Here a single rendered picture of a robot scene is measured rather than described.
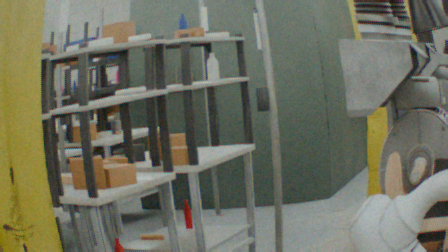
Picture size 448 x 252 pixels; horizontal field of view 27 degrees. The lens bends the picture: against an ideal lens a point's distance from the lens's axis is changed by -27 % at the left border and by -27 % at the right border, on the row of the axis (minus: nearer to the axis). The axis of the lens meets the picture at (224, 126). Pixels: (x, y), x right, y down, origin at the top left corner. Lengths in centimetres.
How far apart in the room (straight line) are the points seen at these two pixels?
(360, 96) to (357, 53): 8
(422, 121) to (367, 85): 32
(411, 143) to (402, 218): 55
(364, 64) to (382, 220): 37
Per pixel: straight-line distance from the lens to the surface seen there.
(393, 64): 200
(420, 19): 208
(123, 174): 619
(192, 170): 731
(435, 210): 216
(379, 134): 953
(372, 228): 177
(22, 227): 223
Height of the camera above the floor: 149
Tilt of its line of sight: 3 degrees down
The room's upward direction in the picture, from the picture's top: 5 degrees counter-clockwise
